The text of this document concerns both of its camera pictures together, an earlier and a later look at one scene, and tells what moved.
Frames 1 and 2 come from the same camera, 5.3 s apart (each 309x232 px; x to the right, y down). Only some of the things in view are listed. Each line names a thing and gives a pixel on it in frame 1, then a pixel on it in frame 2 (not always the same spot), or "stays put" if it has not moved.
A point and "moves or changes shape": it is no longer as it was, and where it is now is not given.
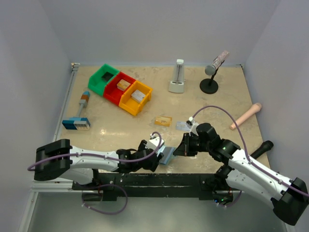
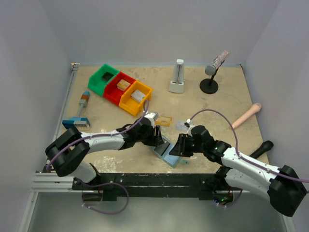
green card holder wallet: (168, 152) moves or changes shape
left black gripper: (152, 161) → (156, 135)
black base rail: (111, 185) stays put
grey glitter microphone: (217, 63) stays put
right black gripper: (188, 145) stays put
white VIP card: (182, 125) stays put
